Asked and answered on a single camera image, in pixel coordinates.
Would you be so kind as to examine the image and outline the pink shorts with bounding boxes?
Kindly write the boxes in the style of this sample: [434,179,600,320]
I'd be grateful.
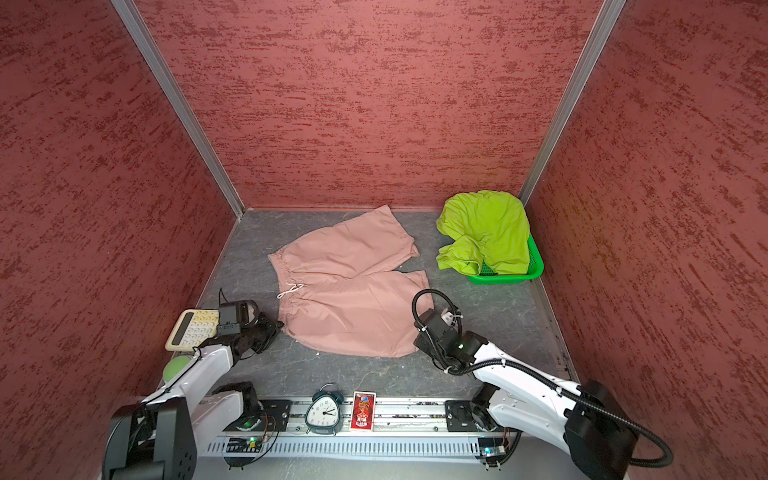
[269,206,433,358]

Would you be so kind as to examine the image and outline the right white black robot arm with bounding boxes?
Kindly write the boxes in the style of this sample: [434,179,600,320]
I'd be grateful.
[414,309,638,479]

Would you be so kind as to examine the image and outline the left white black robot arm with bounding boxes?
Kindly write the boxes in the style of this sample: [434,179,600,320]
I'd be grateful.
[101,300,288,479]

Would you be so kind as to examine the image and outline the lime green shorts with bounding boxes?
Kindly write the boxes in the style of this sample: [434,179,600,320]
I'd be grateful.
[436,190,530,276]

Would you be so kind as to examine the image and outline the beige calculator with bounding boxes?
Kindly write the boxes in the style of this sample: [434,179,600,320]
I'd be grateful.
[165,309,219,352]

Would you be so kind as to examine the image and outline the green plastic basket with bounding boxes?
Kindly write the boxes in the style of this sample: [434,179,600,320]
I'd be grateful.
[467,236,544,285]

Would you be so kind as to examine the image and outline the green round button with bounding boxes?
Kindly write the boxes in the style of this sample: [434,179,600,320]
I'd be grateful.
[162,355,192,383]

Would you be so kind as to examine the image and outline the red playing card box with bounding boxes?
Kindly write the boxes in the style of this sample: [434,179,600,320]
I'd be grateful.
[350,391,376,432]

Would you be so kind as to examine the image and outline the dark green alarm clock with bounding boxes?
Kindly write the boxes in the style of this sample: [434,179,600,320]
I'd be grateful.
[304,382,344,436]

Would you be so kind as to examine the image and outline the left green circuit board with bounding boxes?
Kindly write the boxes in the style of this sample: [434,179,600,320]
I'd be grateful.
[225,437,262,455]

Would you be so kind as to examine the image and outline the green circuit board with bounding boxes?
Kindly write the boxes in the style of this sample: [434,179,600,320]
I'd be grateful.
[476,437,508,468]
[225,437,262,455]

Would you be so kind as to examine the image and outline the right green circuit board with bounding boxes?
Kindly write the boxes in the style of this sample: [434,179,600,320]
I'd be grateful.
[476,437,508,468]

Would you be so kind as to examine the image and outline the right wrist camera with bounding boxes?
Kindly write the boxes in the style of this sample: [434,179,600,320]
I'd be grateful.
[440,308,462,329]

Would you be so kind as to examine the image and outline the right black corrugated cable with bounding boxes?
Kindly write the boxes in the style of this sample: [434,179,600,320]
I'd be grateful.
[411,289,674,469]

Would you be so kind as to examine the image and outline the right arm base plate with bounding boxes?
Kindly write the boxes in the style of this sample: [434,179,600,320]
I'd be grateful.
[444,400,499,432]

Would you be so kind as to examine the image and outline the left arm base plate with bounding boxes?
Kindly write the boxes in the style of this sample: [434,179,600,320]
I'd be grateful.
[224,399,293,433]

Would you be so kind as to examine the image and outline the aluminium mounting rail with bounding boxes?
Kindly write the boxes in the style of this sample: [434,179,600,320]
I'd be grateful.
[203,395,610,437]

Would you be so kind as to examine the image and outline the white perforated cable duct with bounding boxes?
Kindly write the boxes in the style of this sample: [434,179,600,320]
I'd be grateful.
[199,436,481,461]

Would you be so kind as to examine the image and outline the left aluminium corner post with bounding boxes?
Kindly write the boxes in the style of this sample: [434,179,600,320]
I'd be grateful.
[111,0,247,220]

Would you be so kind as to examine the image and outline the aluminium corner post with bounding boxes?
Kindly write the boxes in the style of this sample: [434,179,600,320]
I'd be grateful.
[111,0,247,220]
[519,0,626,205]

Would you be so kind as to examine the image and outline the right aluminium corner post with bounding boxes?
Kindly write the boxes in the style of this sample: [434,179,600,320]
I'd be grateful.
[519,0,626,205]

